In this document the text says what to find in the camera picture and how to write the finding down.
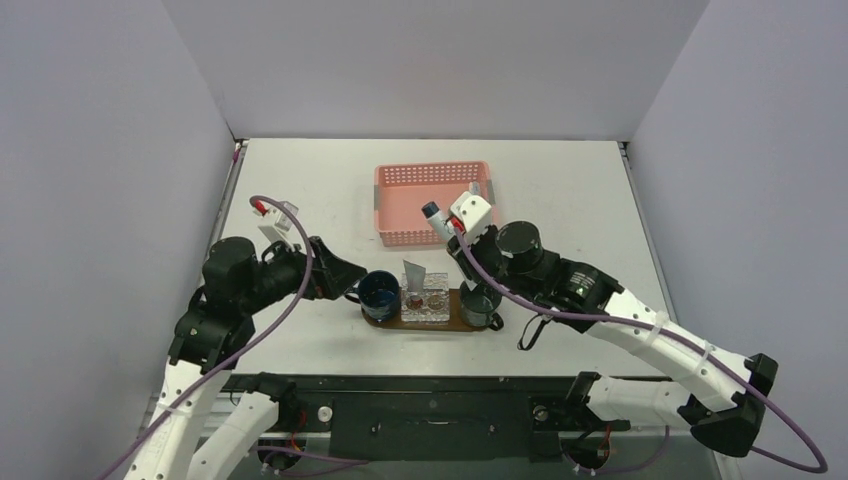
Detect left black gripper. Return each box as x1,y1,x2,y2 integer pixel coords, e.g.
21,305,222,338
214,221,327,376
241,234,367,313

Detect dark blue mug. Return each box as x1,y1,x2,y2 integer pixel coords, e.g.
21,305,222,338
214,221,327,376
344,270,401,322

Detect dark green mug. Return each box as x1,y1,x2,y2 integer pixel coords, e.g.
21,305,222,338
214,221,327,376
459,283,504,331

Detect red cap toothpaste tube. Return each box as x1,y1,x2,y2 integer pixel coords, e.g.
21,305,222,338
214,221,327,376
403,260,426,311

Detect brown oval wooden tray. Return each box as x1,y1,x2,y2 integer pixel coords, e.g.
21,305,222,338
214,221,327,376
360,307,488,333

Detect dark cap toothpaste tube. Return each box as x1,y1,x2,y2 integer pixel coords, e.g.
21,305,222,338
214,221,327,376
421,201,455,244

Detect pink perforated plastic basket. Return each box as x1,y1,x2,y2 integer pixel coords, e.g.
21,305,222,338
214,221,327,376
374,161,495,248

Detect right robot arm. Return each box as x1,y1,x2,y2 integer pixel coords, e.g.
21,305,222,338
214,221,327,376
437,219,779,458

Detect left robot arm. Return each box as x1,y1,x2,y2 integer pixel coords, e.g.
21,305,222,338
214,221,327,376
126,236,367,479

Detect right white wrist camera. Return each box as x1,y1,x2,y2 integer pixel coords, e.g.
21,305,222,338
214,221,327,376
450,192,494,245

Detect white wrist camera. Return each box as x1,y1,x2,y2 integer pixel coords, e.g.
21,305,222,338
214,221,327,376
450,192,494,245
251,201,293,243

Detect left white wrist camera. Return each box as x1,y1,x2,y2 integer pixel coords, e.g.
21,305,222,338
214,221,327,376
251,201,293,243

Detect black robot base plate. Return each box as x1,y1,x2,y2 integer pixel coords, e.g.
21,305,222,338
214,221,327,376
260,375,630,462

